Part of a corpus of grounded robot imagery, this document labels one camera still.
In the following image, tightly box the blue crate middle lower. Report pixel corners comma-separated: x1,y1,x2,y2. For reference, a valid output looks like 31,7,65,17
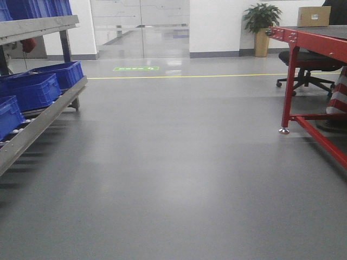
1,74,62,112

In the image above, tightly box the blue crate near lower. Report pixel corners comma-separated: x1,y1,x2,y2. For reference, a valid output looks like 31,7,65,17
1,96,25,140

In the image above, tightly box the potted green plant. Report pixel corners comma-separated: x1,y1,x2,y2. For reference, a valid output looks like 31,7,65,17
243,3,282,57

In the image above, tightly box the glass double door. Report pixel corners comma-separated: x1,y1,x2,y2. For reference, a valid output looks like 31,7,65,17
91,0,190,59

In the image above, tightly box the cardboard box with label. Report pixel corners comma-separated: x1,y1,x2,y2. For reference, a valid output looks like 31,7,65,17
297,6,331,27

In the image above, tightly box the red hanging object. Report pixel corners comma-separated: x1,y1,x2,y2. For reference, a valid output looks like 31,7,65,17
20,38,36,53

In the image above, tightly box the black office chair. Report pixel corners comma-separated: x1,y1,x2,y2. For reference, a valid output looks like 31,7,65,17
292,51,346,98

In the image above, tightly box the blue crate far lower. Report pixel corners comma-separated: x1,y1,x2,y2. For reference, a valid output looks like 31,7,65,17
28,61,84,90

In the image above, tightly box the red metal conveyor table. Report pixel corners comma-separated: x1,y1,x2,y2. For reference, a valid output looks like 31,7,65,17
266,25,346,168

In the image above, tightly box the blue crate upper shelf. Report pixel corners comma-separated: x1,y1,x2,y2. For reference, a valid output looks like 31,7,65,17
1,0,72,22

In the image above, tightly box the blue crate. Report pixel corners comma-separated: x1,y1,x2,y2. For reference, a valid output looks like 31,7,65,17
28,61,84,90
1,74,62,112
1,96,25,140

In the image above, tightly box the grey metal roller rack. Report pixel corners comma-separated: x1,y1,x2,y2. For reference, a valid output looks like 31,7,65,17
1,15,87,174

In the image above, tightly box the red white striped cone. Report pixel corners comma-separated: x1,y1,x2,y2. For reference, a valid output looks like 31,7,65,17
326,69,346,114

